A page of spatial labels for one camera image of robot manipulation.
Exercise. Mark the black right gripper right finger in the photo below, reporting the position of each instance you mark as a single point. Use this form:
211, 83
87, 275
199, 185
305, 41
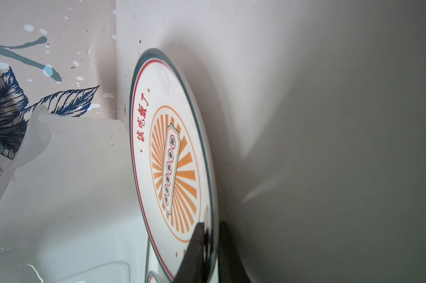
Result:
230, 267

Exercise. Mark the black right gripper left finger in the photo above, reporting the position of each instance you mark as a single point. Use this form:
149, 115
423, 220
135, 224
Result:
193, 267

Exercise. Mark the white plate orange sunburst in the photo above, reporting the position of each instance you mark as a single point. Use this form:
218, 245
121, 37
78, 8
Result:
173, 167

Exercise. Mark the white plastic bin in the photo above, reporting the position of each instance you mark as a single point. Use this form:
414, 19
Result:
69, 210

